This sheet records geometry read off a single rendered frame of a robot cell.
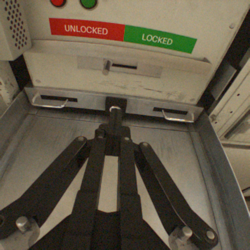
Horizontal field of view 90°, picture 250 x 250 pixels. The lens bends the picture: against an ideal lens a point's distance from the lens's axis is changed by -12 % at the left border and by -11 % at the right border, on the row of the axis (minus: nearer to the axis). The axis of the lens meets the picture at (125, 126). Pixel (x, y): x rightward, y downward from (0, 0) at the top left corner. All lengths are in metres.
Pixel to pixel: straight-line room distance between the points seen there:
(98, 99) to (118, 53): 0.16
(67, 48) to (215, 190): 0.47
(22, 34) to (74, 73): 0.15
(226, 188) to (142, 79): 0.34
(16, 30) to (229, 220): 0.57
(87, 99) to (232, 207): 0.45
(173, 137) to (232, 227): 0.27
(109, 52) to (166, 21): 0.13
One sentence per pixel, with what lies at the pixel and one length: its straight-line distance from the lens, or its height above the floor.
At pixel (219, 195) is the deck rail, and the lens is 0.43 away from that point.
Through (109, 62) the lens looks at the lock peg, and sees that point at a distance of 0.35.
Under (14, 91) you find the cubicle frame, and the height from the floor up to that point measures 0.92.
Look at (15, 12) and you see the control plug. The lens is 0.32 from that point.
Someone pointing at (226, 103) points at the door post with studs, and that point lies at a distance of 0.46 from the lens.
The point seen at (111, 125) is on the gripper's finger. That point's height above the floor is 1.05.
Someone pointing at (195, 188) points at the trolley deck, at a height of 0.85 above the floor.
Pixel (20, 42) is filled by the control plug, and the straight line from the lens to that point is 0.33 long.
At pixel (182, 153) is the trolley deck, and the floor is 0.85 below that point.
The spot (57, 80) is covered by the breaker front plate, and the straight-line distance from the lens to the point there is 0.43.
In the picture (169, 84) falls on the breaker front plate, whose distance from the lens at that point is 0.41.
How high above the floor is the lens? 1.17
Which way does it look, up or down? 48 degrees down
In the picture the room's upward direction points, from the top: 12 degrees clockwise
